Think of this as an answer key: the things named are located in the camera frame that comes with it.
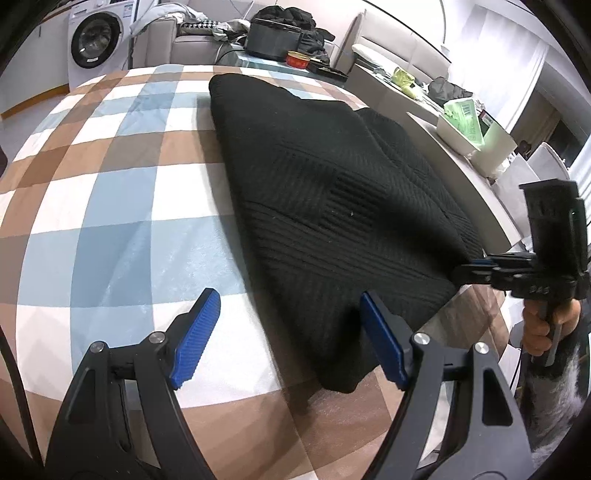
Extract black knit sweater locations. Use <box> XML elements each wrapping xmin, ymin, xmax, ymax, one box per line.
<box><xmin>209</xmin><ymin>73</ymin><xmax>484</xmax><ymax>393</ymax></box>

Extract black clothes pile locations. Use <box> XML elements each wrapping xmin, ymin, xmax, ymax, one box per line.
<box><xmin>250</xmin><ymin>5</ymin><xmax>335</xmax><ymax>65</ymax></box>

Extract grey clothes on sofa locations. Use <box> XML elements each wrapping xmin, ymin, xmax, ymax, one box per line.
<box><xmin>129</xmin><ymin>2</ymin><xmax>250</xmax><ymax>43</ymax></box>

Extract person's right hand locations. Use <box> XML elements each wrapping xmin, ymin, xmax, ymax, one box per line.
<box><xmin>522</xmin><ymin>299</ymin><xmax>581</xmax><ymax>357</ymax></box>

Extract white plastic bin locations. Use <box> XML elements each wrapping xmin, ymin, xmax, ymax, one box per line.
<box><xmin>436</xmin><ymin>98</ymin><xmax>517</xmax><ymax>179</ymax></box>

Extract checked brown blue tablecloth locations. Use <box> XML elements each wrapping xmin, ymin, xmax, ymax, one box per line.
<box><xmin>0</xmin><ymin>63</ymin><xmax>509</xmax><ymax>480</ymax></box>

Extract red round tin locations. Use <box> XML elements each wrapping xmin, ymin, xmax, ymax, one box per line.
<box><xmin>286</xmin><ymin>51</ymin><xmax>311</xmax><ymax>70</ymax></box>

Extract grey sofa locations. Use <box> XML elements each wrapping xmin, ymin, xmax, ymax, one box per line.
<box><xmin>131</xmin><ymin>0</ymin><xmax>276</xmax><ymax>68</ymax></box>

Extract black storage box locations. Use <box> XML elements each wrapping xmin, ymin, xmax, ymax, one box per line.
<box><xmin>245</xmin><ymin>19</ymin><xmax>301</xmax><ymax>62</ymax></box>

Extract white front-load washing machine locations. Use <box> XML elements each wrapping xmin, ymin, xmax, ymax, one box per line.
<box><xmin>67</xmin><ymin>0</ymin><xmax>138</xmax><ymax>90</ymax></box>

